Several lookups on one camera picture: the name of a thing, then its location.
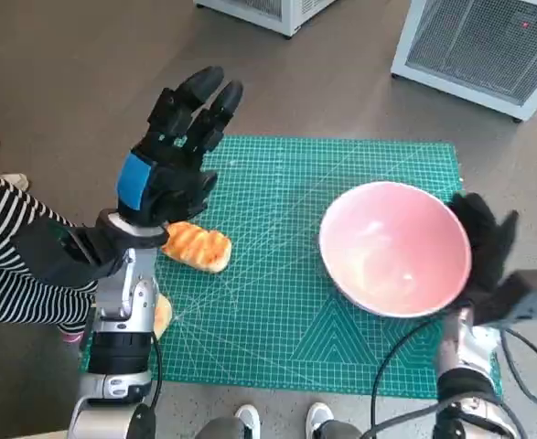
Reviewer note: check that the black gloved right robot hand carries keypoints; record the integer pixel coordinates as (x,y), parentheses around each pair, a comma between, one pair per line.
(485,247)

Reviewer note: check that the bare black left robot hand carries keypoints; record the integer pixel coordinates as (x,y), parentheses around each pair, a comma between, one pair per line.
(172,183)

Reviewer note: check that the long braided toy bread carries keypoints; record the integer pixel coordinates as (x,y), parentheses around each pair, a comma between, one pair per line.
(199,249)

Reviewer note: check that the pink bowl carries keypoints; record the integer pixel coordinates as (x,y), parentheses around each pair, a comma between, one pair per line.
(387,247)

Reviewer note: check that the round toy bread bun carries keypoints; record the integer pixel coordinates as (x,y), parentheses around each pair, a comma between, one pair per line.
(164,315)

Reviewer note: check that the beige shoe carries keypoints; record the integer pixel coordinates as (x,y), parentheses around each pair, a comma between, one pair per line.
(15,181)

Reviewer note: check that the green cutting mat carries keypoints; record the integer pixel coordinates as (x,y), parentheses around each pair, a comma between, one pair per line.
(259,320)

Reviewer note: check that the pink shoe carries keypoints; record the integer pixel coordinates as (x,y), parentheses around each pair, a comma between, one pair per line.
(73,337)

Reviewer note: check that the person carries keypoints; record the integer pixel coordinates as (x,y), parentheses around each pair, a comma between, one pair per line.
(12,274)

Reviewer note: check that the small white cabinet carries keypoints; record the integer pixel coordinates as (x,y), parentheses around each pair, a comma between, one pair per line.
(268,11)

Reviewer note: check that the large white mesh cabinet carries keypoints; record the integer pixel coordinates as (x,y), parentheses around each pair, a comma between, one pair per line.
(478,46)

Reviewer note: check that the dark grey leg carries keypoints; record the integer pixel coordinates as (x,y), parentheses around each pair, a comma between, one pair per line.
(339,431)
(222,430)

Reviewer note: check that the white shoe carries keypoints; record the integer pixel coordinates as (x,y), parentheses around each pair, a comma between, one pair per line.
(249,418)
(319,417)

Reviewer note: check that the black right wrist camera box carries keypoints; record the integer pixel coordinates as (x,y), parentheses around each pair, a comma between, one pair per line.
(529,297)

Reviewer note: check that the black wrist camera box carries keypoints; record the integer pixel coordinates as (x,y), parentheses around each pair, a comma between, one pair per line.
(48,256)
(529,297)

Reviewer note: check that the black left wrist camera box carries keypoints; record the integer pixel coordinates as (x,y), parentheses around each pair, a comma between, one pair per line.
(48,256)

